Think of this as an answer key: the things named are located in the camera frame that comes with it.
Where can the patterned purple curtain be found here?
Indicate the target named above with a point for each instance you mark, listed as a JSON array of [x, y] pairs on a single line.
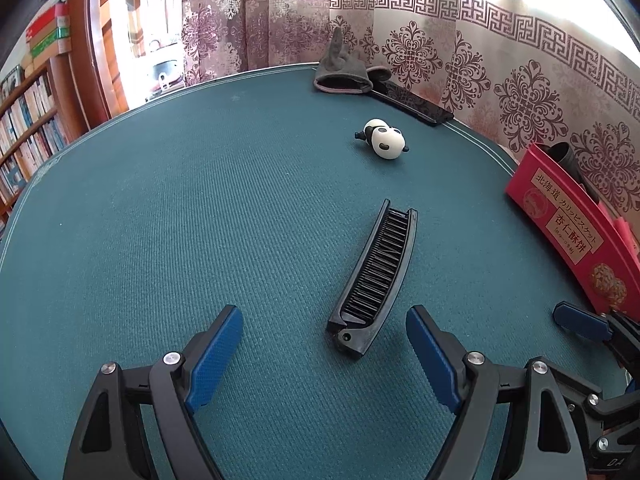
[[516, 71]]

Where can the stacked colourful boxes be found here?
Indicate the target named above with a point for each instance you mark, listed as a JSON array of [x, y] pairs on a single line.
[[51, 26]]

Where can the red pink storage box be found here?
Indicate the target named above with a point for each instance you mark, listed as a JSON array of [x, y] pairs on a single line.
[[580, 233]]

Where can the wooden bookshelf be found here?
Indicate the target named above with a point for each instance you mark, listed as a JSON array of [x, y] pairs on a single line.
[[38, 120]]

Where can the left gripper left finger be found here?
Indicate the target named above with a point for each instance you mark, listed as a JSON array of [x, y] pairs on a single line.
[[109, 440]]

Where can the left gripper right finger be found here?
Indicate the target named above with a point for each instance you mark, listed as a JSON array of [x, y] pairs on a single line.
[[540, 440]]

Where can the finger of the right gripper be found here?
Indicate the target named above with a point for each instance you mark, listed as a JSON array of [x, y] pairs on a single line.
[[615, 330]]

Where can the wooden door frame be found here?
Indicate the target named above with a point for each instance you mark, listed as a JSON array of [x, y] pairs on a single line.
[[107, 40]]

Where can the dark grey glove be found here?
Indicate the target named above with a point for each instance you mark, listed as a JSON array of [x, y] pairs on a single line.
[[341, 72]]

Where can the pink foam curler stick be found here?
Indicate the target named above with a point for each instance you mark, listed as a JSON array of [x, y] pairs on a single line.
[[621, 226]]

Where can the black folding comb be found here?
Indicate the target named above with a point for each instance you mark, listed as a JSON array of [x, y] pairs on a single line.
[[372, 288]]

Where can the panda figurine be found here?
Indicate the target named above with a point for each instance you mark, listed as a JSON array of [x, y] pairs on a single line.
[[387, 142]]

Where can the black notebook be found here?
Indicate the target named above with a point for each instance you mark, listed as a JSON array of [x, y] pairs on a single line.
[[410, 103]]

